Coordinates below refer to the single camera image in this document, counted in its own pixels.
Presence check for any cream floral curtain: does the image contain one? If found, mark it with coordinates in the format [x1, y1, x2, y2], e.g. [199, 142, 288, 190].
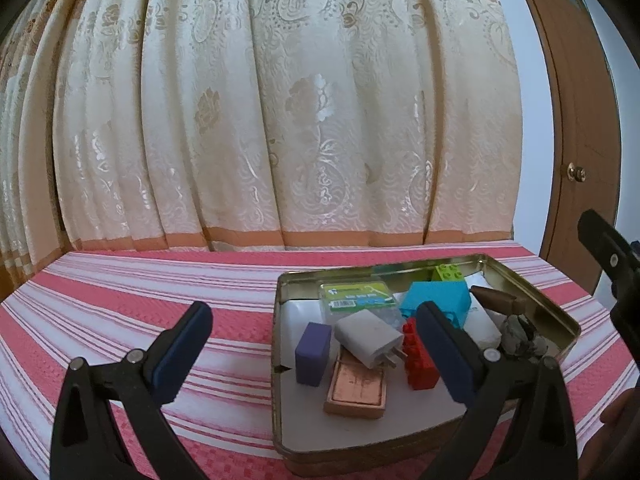
[0, 0, 523, 291]

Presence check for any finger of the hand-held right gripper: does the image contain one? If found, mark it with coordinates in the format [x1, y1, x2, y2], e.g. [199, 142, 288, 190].
[577, 209, 640, 282]

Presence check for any purple block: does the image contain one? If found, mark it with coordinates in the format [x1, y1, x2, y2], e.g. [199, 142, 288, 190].
[295, 321, 334, 387]

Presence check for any gold metal tin box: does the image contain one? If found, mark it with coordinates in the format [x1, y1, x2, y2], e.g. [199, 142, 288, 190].
[271, 254, 582, 478]

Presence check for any brown hair clip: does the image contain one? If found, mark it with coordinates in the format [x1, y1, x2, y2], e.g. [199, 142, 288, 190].
[470, 285, 551, 361]

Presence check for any white paper liner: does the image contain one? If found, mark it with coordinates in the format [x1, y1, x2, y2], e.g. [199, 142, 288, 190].
[277, 270, 506, 453]

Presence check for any person's right hand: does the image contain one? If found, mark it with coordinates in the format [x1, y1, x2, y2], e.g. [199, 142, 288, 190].
[599, 387, 640, 467]

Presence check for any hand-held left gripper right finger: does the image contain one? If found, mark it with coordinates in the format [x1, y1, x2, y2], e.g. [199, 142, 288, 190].
[415, 301, 581, 480]

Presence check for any white charger plug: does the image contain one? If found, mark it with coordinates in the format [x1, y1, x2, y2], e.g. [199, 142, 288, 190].
[334, 308, 408, 373]

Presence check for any blue toy brick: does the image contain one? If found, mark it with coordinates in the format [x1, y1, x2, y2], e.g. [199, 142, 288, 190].
[400, 281, 472, 331]

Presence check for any white card box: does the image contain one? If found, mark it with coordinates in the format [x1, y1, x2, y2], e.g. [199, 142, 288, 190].
[462, 272, 503, 351]

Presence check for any rose gold rectangular case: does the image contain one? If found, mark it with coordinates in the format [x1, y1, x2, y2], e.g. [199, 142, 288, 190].
[323, 350, 388, 418]

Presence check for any green toy brick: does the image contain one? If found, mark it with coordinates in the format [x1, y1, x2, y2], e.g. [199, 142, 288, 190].
[432, 263, 471, 285]

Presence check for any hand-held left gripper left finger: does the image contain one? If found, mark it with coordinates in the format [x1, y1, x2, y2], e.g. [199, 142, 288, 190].
[50, 301, 215, 480]

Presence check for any brown wooden door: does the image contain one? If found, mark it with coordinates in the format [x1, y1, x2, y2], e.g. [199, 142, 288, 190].
[510, 0, 640, 306]

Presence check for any red toy brick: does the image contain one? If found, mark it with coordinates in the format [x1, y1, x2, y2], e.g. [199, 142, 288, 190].
[402, 317, 443, 391]

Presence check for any translucent plastic box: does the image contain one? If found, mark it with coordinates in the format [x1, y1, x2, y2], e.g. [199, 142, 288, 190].
[320, 281, 406, 328]

